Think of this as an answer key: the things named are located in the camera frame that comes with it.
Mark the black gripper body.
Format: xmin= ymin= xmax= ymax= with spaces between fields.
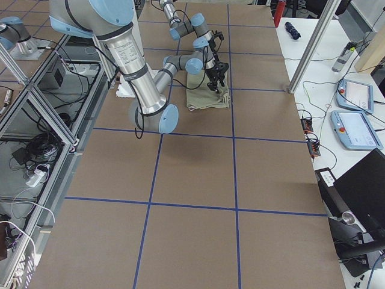
xmin=208 ymin=30 xmax=224 ymax=51
xmin=207 ymin=62 xmax=229 ymax=87

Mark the olive green long-sleeve shirt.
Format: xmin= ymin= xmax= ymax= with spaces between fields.
xmin=186 ymin=71 xmax=230 ymax=110

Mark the neighbour robot arm base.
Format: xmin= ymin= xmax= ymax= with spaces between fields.
xmin=1 ymin=16 xmax=51 ymax=61

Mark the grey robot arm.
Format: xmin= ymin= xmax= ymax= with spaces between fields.
xmin=158 ymin=1 xmax=224 ymax=53
xmin=49 ymin=1 xmax=229 ymax=134

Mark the red cylinder tube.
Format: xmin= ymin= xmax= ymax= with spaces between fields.
xmin=273 ymin=0 xmax=286 ymax=28

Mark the orange terminal block far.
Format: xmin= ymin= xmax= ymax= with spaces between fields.
xmin=300 ymin=117 xmax=313 ymax=133

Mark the orange terminal block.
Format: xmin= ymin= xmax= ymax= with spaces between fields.
xmin=300 ymin=117 xmax=313 ymax=133
xmin=307 ymin=138 xmax=321 ymax=159

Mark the orange terminal block near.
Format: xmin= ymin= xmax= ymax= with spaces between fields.
xmin=307 ymin=138 xmax=321 ymax=159

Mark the far blue teach pendant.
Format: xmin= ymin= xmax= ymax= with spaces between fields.
xmin=336 ymin=78 xmax=374 ymax=114

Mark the blue teach pendant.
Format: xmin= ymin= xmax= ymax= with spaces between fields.
xmin=330 ymin=110 xmax=384 ymax=151
xmin=336 ymin=78 xmax=374 ymax=114

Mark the near blue teach pendant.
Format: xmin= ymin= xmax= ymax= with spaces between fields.
xmin=330 ymin=110 xmax=384 ymax=151

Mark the grey electronics box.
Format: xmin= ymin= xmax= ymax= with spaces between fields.
xmin=37 ymin=59 xmax=72 ymax=89

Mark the black monitor with stand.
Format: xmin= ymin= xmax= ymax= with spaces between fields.
xmin=315 ymin=149 xmax=384 ymax=277

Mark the white power strip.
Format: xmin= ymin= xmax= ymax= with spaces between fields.
xmin=25 ymin=169 xmax=47 ymax=187

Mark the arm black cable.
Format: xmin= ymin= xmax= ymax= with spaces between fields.
xmin=171 ymin=45 xmax=211 ymax=91

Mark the aluminium truss frame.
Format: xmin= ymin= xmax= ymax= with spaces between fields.
xmin=1 ymin=36 xmax=112 ymax=288

